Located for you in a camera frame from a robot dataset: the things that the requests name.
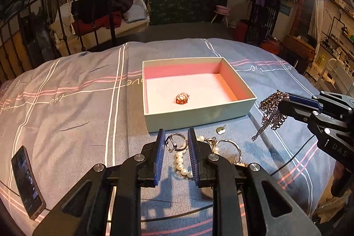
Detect amber red ring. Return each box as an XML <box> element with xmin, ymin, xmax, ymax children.
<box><xmin>174</xmin><ymin>92</ymin><xmax>191</xmax><ymax>104</ymax></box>

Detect pale green box pink inside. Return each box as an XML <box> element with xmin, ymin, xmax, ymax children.
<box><xmin>142</xmin><ymin>57</ymin><xmax>258</xmax><ymax>133</ymax></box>

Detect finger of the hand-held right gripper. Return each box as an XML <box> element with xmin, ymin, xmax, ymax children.
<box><xmin>288</xmin><ymin>91</ymin><xmax>354</xmax><ymax>117</ymax></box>
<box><xmin>278</xmin><ymin>100</ymin><xmax>354</xmax><ymax>142</ymax></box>

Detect green patterned counter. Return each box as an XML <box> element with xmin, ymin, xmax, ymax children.
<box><xmin>141</xmin><ymin>0</ymin><xmax>229</xmax><ymax>26</ymax></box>

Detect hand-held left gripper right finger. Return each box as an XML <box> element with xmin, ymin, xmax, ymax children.
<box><xmin>187</xmin><ymin>128</ymin><xmax>323</xmax><ymax>236</ymax></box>

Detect black cable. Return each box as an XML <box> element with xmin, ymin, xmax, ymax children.
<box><xmin>44</xmin><ymin>204</ymin><xmax>216</xmax><ymax>223</ymax></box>
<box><xmin>269</xmin><ymin>134</ymin><xmax>316</xmax><ymax>176</ymax></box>

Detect striped grey blue blanket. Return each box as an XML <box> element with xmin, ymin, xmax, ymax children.
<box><xmin>0</xmin><ymin>38</ymin><xmax>332</xmax><ymax>236</ymax></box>

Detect red cloth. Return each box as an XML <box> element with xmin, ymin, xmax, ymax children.
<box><xmin>73</xmin><ymin>14</ymin><xmax>122</xmax><ymax>36</ymax></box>

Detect white pearl bracelet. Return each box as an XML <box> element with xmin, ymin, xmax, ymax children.
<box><xmin>174</xmin><ymin>135</ymin><xmax>221</xmax><ymax>179</ymax></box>

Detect wall shelves with bottles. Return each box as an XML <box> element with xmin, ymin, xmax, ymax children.
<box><xmin>318</xmin><ymin>0</ymin><xmax>354</xmax><ymax>59</ymax></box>

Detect white wicker swing chair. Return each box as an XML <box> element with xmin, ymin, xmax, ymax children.
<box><xmin>51</xmin><ymin>0</ymin><xmax>151</xmax><ymax>44</ymax></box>

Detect black cloth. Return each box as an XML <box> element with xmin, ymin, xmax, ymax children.
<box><xmin>71</xmin><ymin>0</ymin><xmax>114</xmax><ymax>23</ymax></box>

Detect red box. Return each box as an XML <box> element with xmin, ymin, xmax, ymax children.
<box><xmin>232</xmin><ymin>20</ymin><xmax>248</xmax><ymax>41</ymax></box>

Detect grey pillow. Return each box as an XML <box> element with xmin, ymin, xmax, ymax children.
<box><xmin>123</xmin><ymin>5</ymin><xmax>147</xmax><ymax>23</ymax></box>

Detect black iron rack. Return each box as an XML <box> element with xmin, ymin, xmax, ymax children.
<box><xmin>246</xmin><ymin>0</ymin><xmax>280</xmax><ymax>46</ymax></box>

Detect orange bucket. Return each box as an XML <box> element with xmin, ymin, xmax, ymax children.
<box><xmin>261</xmin><ymin>41</ymin><xmax>283</xmax><ymax>54</ymax></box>

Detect tan strap wrist watch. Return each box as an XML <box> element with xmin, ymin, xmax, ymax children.
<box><xmin>206</xmin><ymin>138</ymin><xmax>242</xmax><ymax>166</ymax></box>

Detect metal chain necklace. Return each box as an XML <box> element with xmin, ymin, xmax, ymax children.
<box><xmin>252</xmin><ymin>90</ymin><xmax>289</xmax><ymax>141</ymax></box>

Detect black smartphone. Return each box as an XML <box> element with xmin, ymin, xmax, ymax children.
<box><xmin>11</xmin><ymin>146</ymin><xmax>46</xmax><ymax>221</ymax></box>

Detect white stool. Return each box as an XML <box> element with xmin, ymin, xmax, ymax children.
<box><xmin>212</xmin><ymin>11</ymin><xmax>230</xmax><ymax>27</ymax></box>

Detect silver square bangle watch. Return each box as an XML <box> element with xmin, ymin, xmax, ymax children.
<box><xmin>165</xmin><ymin>132</ymin><xmax>190</xmax><ymax>153</ymax></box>

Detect white trolley cart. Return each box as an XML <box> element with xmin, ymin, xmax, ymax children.
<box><xmin>318</xmin><ymin>58</ymin><xmax>354</xmax><ymax>93</ymax></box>

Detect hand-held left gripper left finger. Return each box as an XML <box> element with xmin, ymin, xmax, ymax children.
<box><xmin>33</xmin><ymin>128</ymin><xmax>166</xmax><ymax>236</ymax></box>

